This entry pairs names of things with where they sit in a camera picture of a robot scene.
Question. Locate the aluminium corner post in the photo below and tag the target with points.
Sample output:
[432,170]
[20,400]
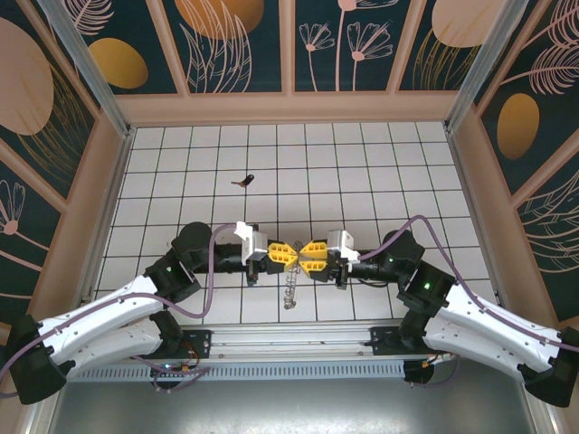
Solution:
[484,59]
[86,59]

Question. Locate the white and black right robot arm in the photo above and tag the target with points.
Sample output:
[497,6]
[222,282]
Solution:
[497,325]

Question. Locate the grey metal sheet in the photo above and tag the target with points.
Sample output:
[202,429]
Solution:
[289,407]

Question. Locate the aluminium table side rail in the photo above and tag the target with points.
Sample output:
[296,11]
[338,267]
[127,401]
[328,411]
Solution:
[471,203]
[113,203]

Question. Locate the black-headed key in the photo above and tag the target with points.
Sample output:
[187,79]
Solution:
[246,181]

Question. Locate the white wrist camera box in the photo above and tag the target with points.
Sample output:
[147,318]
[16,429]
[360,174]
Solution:
[253,244]
[341,242]

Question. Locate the long aluminium base rail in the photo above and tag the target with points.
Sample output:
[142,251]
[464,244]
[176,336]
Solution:
[289,336]

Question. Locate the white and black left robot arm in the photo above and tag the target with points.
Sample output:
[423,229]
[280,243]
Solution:
[90,316]

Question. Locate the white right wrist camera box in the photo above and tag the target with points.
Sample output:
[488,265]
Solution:
[341,242]

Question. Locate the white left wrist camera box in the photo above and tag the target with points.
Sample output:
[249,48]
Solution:
[253,244]

